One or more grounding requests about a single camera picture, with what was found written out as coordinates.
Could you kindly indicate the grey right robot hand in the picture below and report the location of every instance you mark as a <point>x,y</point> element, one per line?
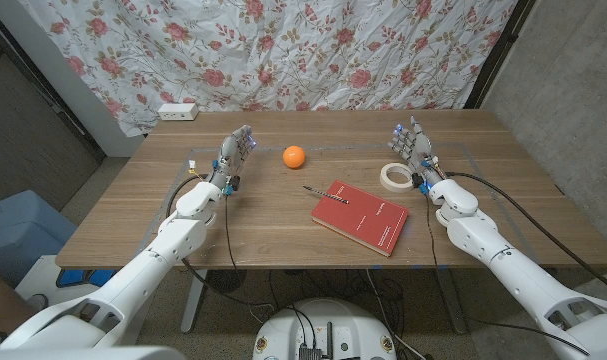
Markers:
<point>418,150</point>

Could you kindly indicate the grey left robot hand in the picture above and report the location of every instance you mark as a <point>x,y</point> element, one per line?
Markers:
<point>230,157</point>

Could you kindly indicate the dark mechanical pencil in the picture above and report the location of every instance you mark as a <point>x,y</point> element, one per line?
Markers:
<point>328,195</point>

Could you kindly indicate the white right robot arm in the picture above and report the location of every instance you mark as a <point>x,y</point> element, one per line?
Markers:
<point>513,270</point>

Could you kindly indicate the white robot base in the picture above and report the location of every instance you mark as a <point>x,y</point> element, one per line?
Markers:
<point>328,325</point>

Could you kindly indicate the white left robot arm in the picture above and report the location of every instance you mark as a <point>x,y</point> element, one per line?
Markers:
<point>148,265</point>

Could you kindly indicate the cream masking tape roll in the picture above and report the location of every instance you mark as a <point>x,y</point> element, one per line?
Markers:
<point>386,181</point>

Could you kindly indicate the orange ball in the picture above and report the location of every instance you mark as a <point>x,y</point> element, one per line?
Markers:
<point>294,157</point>

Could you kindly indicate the red notebook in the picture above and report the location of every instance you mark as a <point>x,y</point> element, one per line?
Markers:
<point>363,220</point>

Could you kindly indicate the white power strip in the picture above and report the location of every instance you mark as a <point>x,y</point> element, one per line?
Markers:
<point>178,111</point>

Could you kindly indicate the floral backdrop cloth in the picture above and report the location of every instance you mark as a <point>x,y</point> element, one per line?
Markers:
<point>263,50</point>

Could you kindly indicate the black round floor object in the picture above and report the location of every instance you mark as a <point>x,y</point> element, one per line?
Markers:
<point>225,281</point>

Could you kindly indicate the white table leg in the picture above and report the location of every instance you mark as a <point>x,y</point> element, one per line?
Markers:
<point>193,305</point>
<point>453,305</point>

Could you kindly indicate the blue plastic object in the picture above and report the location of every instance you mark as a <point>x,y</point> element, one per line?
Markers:
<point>83,278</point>

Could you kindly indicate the blue plastic bin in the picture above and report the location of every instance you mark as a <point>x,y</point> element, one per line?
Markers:
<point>18,230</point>

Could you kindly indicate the grey white sneaker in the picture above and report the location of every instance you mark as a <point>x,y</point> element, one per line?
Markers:
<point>37,301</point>

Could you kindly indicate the white robot chest panel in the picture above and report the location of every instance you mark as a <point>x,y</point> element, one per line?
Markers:
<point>83,354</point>

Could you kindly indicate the person's bare leg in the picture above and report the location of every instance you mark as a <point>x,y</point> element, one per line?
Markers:
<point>0,300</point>

